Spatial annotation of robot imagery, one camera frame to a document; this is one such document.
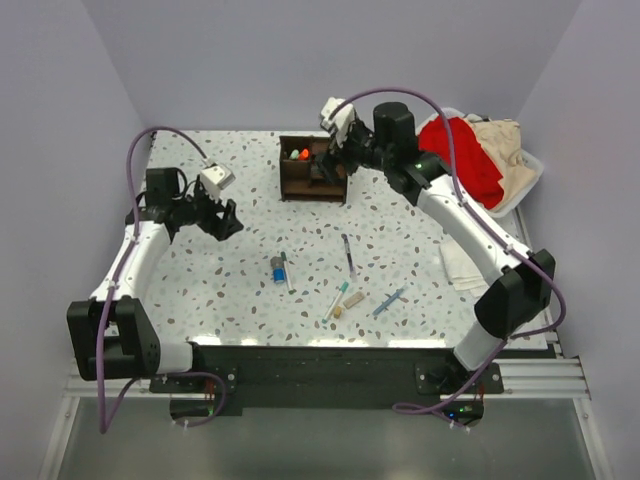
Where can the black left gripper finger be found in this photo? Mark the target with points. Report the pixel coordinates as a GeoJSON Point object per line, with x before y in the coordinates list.
{"type": "Point", "coordinates": [210, 223]}
{"type": "Point", "coordinates": [229, 224]}

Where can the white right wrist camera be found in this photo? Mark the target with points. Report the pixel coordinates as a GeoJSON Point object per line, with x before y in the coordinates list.
{"type": "Point", "coordinates": [336, 117]}

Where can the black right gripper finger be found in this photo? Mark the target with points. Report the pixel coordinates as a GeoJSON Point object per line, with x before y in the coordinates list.
{"type": "Point", "coordinates": [332, 172]}
{"type": "Point", "coordinates": [319, 169]}

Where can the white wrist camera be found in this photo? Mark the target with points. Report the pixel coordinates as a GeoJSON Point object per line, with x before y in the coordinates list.
{"type": "Point", "coordinates": [336, 117]}
{"type": "Point", "coordinates": [215, 179]}

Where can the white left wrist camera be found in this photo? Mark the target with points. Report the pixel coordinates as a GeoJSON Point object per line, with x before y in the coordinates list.
{"type": "Point", "coordinates": [215, 179]}

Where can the blue pen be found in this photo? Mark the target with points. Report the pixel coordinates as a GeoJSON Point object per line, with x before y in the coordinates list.
{"type": "Point", "coordinates": [388, 301]}

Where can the white plastic laundry basket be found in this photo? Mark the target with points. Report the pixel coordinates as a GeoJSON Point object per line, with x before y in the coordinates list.
{"type": "Point", "coordinates": [529, 161]}

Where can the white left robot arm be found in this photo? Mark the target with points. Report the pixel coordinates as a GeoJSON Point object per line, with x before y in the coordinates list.
{"type": "Point", "coordinates": [110, 331]}

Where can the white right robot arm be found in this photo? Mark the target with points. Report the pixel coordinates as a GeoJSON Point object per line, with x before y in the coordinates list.
{"type": "Point", "coordinates": [519, 280]}

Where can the white green-capped pen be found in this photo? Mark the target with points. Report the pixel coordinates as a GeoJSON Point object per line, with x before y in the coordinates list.
{"type": "Point", "coordinates": [289, 283]}

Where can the white teal-capped pen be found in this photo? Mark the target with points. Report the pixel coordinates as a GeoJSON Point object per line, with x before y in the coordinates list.
{"type": "Point", "coordinates": [335, 302]}

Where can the blue glue stick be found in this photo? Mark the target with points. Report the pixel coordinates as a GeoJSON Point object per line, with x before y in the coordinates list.
{"type": "Point", "coordinates": [278, 270]}

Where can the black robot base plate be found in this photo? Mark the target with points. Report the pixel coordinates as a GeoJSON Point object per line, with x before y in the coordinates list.
{"type": "Point", "coordinates": [244, 377]}

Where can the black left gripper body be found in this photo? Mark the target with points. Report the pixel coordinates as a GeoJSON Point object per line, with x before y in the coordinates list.
{"type": "Point", "coordinates": [199, 204]}

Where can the brown wooden desk organizer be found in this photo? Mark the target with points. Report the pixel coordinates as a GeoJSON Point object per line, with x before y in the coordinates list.
{"type": "Point", "coordinates": [300, 176]}

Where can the white folded towel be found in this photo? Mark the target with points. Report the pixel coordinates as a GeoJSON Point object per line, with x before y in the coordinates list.
{"type": "Point", "coordinates": [461, 271]}

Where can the red cloth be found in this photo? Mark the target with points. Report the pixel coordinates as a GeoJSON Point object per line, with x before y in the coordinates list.
{"type": "Point", "coordinates": [476, 170]}

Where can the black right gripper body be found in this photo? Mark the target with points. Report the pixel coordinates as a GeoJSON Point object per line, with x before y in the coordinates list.
{"type": "Point", "coordinates": [358, 150]}

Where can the beige cloth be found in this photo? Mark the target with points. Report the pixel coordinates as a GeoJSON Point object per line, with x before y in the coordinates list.
{"type": "Point", "coordinates": [501, 141]}

